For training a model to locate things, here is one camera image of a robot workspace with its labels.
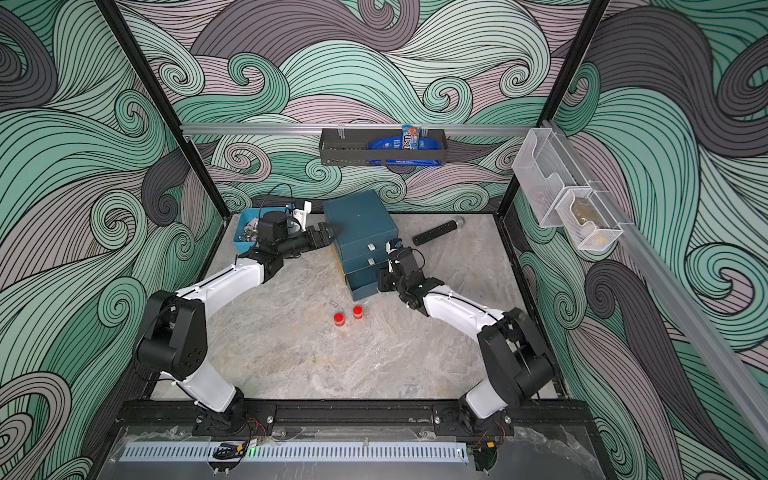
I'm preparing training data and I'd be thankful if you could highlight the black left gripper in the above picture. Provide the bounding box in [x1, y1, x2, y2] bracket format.
[277, 225, 342, 262]

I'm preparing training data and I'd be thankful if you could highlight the teal drawer cabinet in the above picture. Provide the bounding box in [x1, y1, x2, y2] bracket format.
[323, 190, 399, 302]

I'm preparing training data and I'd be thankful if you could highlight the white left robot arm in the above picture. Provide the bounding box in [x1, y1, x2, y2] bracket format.
[133, 211, 340, 413]

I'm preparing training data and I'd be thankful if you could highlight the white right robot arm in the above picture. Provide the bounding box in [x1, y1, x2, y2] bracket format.
[378, 239, 555, 424]

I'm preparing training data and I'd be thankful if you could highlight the black cylindrical tool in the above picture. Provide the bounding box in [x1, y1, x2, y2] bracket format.
[412, 217, 465, 246]

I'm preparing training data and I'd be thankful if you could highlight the blue plastic box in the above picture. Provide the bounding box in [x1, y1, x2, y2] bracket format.
[233, 208, 264, 254]

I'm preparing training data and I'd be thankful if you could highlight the blue snack bag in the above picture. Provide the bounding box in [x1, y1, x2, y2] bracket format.
[367, 125, 445, 166]

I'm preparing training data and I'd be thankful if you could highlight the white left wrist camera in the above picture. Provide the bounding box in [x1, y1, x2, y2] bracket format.
[288, 201, 312, 234]

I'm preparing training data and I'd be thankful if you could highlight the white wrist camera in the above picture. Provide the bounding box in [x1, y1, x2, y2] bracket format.
[288, 201, 312, 234]
[386, 238, 403, 254]

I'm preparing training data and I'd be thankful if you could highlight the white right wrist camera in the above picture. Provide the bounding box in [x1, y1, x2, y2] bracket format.
[386, 238, 403, 254]

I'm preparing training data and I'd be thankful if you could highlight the black wall shelf basket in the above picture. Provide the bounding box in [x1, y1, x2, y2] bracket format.
[319, 125, 448, 166]

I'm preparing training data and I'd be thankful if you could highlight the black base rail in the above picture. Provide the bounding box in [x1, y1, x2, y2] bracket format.
[117, 399, 593, 434]

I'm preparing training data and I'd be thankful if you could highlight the aluminium wall rail back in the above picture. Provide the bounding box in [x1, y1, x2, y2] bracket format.
[181, 122, 533, 137]

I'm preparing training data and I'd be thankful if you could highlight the aluminium wall rail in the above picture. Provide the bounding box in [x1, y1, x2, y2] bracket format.
[181, 122, 533, 137]
[542, 119, 768, 448]

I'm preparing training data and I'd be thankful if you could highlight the clear wall bin large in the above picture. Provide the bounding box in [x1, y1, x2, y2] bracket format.
[512, 128, 588, 227]

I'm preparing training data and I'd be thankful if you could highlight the clear wall bin small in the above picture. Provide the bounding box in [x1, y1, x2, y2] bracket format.
[555, 187, 622, 253]

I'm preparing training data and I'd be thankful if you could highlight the white perforated cable duct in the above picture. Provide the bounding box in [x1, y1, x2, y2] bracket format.
[117, 441, 469, 464]

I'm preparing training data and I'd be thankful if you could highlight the black corner frame post left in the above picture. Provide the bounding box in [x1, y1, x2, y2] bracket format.
[95, 0, 231, 220]

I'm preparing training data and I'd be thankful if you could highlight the black corner frame post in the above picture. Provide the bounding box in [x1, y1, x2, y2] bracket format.
[95, 0, 231, 220]
[494, 0, 613, 215]

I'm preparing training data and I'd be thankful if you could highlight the aluminium wall rail right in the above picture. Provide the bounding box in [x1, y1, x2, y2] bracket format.
[542, 119, 768, 448]

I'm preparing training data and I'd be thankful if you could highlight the black corner frame post right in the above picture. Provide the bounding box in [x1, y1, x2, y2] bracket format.
[494, 0, 613, 215]

